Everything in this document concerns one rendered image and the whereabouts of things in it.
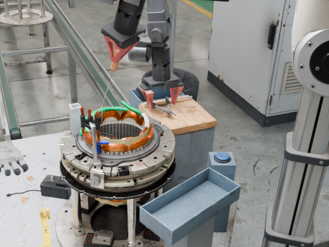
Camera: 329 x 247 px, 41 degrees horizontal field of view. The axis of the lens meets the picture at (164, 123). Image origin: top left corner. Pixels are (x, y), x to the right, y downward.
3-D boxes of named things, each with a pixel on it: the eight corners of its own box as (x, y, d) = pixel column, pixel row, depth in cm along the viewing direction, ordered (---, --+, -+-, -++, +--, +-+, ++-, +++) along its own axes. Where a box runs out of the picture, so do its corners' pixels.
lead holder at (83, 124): (80, 126, 110) (79, 114, 108) (95, 123, 111) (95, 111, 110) (85, 133, 107) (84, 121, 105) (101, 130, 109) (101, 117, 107)
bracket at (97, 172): (93, 182, 114) (92, 165, 111) (106, 185, 113) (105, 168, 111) (90, 186, 112) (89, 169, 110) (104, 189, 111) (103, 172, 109)
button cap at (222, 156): (216, 161, 126) (216, 158, 126) (214, 154, 130) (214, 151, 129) (230, 161, 127) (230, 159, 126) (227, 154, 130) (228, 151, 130)
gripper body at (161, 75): (142, 83, 141) (141, 61, 138) (171, 77, 145) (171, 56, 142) (151, 90, 136) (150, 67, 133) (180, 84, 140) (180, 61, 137)
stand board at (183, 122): (138, 109, 151) (138, 103, 150) (187, 100, 158) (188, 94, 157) (163, 137, 135) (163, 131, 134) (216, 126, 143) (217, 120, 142)
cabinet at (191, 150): (138, 172, 164) (139, 110, 151) (182, 161, 171) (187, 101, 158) (160, 204, 148) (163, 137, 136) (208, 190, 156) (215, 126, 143)
